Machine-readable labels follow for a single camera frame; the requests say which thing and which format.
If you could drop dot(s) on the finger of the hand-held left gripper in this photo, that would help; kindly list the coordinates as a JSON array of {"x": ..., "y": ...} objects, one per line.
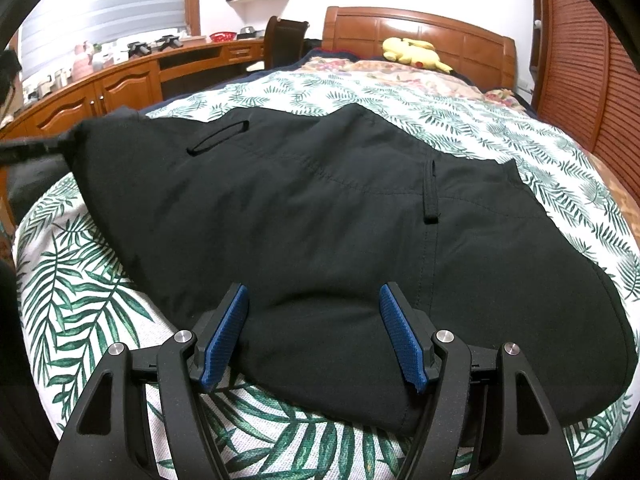
[{"x": 30, "y": 151}]

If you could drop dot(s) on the leaf print bedspread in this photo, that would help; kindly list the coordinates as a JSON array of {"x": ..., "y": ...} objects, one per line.
[{"x": 75, "y": 280}]

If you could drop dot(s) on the wooden desk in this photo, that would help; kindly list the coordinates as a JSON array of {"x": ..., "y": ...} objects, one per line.
[{"x": 125, "y": 80}]

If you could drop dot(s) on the yellow plush toy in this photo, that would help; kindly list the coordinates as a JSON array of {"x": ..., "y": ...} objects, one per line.
[{"x": 412, "y": 50}]

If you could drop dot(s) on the grey box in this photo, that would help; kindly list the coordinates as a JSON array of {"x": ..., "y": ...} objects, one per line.
[{"x": 246, "y": 32}]

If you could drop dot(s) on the wooden louvered wardrobe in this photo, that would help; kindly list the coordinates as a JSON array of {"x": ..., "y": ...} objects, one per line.
[{"x": 585, "y": 50}]

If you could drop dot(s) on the red basket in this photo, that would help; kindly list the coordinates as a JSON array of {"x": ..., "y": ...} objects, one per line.
[{"x": 222, "y": 36}]

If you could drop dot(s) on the black coat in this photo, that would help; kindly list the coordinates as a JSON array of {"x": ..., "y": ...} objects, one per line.
[{"x": 300, "y": 200}]

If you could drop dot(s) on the dark cloth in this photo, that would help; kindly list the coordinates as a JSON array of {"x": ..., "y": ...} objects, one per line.
[{"x": 30, "y": 185}]

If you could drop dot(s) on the window blind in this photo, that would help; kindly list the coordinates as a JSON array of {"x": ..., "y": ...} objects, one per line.
[{"x": 100, "y": 0}]

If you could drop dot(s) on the black device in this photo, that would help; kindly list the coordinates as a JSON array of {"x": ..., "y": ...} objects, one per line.
[
  {"x": 168, "y": 42},
  {"x": 139, "y": 49}
]

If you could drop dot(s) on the pink object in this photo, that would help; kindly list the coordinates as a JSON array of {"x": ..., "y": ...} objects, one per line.
[{"x": 83, "y": 60}]

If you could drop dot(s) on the wooden headboard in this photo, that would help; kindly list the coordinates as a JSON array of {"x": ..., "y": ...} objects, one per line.
[{"x": 450, "y": 30}]

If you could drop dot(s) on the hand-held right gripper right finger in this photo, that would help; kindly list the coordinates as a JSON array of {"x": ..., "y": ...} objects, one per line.
[{"x": 400, "y": 340}]

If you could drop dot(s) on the floral blanket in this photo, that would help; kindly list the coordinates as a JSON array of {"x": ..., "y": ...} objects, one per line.
[{"x": 380, "y": 67}]

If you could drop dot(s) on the wooden chair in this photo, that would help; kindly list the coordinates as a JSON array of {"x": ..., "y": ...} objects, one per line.
[{"x": 285, "y": 35}]

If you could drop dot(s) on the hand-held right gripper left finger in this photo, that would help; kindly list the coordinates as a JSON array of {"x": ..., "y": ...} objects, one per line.
[{"x": 225, "y": 340}]

